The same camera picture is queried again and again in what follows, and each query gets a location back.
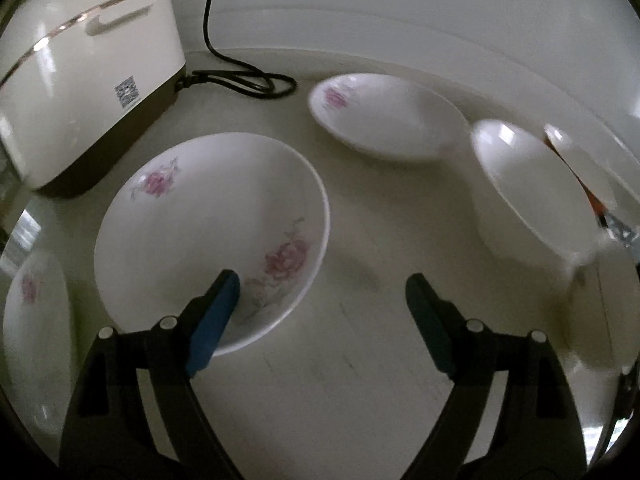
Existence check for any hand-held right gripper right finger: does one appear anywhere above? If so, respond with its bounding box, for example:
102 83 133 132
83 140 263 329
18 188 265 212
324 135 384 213
400 273 588 480

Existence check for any white countertop appliance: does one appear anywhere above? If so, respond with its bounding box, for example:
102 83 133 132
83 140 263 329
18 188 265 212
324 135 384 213
0 0 187 198

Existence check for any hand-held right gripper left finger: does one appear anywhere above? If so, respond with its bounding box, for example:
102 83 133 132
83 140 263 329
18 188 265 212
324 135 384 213
59 269 246 480

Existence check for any black power cable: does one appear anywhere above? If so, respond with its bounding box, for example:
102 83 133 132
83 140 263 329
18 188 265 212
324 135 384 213
175 0 297 99

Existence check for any large floral white plate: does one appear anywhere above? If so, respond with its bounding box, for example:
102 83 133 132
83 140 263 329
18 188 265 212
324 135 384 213
94 132 331 358

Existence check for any red band white bowl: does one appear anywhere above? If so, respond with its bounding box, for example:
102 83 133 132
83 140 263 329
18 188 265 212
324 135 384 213
544 122 621 213

